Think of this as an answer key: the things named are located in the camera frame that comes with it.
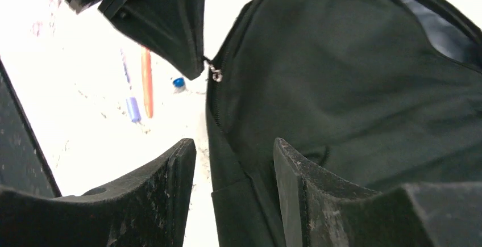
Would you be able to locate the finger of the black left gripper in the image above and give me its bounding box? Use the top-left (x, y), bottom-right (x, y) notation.
top-left (98, 0), bottom-right (205, 80)

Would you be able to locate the blue capped marker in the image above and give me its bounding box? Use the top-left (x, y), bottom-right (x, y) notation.
top-left (172, 77), bottom-right (186, 93)

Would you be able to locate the orange pen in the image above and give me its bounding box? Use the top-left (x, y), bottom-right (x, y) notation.
top-left (141, 46), bottom-right (153, 118)

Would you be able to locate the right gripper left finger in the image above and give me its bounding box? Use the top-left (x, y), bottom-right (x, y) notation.
top-left (1, 139), bottom-right (196, 246)

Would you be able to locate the black student backpack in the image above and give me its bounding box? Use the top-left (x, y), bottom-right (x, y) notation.
top-left (206, 0), bottom-right (481, 246)

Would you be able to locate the white blue marker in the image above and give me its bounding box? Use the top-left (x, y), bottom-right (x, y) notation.
top-left (119, 48), bottom-right (142, 123)

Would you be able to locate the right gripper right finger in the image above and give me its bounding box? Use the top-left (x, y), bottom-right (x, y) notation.
top-left (273, 139), bottom-right (481, 246)

